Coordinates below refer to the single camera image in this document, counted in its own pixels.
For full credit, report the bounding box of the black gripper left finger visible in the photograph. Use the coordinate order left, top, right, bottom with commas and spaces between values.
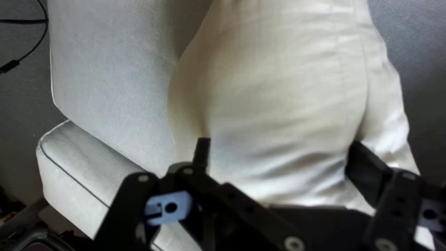
94, 136, 308, 251

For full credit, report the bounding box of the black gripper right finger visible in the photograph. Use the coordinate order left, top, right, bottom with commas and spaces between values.
345, 139, 446, 251

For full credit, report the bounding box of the large cream pillow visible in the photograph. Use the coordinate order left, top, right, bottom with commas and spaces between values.
166, 0, 437, 251

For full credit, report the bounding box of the grey fabric sofa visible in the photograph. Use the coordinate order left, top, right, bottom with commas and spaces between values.
35, 0, 214, 251

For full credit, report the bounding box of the thin black floor cable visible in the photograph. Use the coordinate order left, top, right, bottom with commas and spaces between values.
0, 0, 50, 75

